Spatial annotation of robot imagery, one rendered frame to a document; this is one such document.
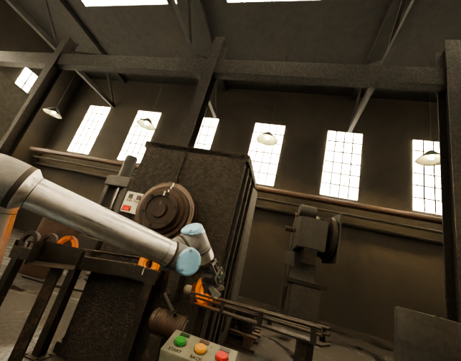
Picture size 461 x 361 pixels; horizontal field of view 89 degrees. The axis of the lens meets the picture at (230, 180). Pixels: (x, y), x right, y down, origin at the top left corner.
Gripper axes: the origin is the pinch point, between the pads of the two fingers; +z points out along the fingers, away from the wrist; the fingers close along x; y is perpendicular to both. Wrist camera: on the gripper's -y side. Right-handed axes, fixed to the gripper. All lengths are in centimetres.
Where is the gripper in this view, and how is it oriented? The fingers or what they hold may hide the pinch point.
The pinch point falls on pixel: (215, 296)
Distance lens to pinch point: 120.8
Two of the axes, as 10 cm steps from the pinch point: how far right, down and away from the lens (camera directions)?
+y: 8.5, -1.3, -5.1
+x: 4.4, -3.7, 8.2
